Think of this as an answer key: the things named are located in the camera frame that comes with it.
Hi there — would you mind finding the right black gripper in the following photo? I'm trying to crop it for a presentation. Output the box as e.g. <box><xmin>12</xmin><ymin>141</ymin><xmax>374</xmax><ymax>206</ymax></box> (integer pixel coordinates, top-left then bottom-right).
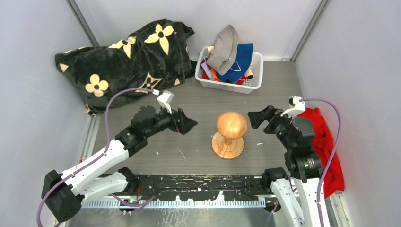
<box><xmin>248</xmin><ymin>104</ymin><xmax>296</xmax><ymax>150</ymax></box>

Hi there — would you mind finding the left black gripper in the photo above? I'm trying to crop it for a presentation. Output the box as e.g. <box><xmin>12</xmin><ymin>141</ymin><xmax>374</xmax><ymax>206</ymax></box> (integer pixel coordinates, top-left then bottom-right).
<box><xmin>145</xmin><ymin>103</ymin><xmax>197</xmax><ymax>139</ymax></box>

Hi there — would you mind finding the wooden hat stand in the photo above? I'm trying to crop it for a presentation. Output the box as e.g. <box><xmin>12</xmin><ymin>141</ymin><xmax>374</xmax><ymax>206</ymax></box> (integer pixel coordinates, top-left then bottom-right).
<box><xmin>212</xmin><ymin>111</ymin><xmax>248</xmax><ymax>159</ymax></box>

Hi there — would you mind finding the blue bucket hat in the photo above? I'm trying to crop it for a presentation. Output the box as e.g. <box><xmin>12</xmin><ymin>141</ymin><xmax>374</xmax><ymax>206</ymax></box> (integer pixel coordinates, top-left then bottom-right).
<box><xmin>217</xmin><ymin>43</ymin><xmax>253</xmax><ymax>84</ymax></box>

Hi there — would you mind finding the grey bucket hat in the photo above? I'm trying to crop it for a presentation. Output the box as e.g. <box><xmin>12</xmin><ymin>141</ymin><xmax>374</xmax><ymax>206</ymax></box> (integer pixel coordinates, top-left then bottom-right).
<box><xmin>207</xmin><ymin>25</ymin><xmax>239</xmax><ymax>75</ymax></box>

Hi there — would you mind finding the orange bucket hat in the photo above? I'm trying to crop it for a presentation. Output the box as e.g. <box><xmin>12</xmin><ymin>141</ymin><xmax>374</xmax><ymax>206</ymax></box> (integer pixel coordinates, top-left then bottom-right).
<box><xmin>210</xmin><ymin>68</ymin><xmax>221</xmax><ymax>82</ymax></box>

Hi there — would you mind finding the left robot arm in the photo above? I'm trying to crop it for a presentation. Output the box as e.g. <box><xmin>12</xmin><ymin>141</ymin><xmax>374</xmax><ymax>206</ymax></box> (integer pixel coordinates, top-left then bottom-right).
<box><xmin>41</xmin><ymin>105</ymin><xmax>198</xmax><ymax>223</ymax></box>

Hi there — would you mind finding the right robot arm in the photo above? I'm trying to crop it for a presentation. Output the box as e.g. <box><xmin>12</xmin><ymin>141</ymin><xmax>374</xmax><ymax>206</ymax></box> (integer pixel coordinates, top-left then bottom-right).
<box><xmin>247</xmin><ymin>105</ymin><xmax>331</xmax><ymax>227</ymax></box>

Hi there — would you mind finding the white plastic basket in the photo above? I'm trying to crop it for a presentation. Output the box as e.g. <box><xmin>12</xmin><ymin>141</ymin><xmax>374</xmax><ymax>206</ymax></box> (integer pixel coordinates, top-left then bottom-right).
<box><xmin>195</xmin><ymin>46</ymin><xmax>263</xmax><ymax>94</ymax></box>

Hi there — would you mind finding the red bucket hat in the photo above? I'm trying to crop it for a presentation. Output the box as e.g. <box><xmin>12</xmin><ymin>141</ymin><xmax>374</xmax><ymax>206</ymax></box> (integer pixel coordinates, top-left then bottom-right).
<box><xmin>202</xmin><ymin>73</ymin><xmax>247</xmax><ymax>85</ymax></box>

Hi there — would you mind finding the lilac bucket hat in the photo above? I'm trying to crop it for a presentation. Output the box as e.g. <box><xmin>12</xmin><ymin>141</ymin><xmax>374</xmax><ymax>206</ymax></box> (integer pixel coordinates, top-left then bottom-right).
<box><xmin>201</xmin><ymin>61</ymin><xmax>213</xmax><ymax>78</ymax></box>

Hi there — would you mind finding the red cloth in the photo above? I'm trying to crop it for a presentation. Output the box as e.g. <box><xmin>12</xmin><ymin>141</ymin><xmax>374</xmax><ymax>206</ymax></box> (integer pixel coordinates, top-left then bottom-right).
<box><xmin>299</xmin><ymin>108</ymin><xmax>345</xmax><ymax>198</ymax></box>

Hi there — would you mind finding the black blanket with cream flowers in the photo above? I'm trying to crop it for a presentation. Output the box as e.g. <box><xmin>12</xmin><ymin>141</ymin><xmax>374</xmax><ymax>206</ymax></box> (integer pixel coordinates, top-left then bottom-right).
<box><xmin>55</xmin><ymin>19</ymin><xmax>196</xmax><ymax>115</ymax></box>

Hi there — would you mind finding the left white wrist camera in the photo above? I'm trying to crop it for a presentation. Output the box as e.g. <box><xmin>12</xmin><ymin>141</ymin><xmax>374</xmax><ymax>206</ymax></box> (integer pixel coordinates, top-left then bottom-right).
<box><xmin>153</xmin><ymin>89</ymin><xmax>175</xmax><ymax>114</ymax></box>

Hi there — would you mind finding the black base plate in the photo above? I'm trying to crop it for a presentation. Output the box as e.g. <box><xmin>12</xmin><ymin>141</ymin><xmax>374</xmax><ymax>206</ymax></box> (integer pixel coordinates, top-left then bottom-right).
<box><xmin>108</xmin><ymin>174</ymin><xmax>294</xmax><ymax>202</ymax></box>

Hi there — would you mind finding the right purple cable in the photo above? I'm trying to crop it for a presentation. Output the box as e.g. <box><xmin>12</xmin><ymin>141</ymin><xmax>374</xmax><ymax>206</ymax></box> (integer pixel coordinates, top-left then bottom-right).
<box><xmin>300</xmin><ymin>98</ymin><xmax>342</xmax><ymax>227</ymax></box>

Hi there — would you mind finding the purple cable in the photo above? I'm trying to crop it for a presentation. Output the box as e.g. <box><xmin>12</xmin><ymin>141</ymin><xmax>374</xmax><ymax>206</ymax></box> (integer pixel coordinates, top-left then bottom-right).
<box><xmin>36</xmin><ymin>88</ymin><xmax>160</xmax><ymax>227</ymax></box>
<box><xmin>300</xmin><ymin>98</ymin><xmax>342</xmax><ymax>227</ymax></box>

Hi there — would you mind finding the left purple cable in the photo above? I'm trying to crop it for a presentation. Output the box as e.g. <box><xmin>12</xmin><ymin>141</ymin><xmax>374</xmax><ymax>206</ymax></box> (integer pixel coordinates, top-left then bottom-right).
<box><xmin>36</xmin><ymin>88</ymin><xmax>160</xmax><ymax>227</ymax></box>

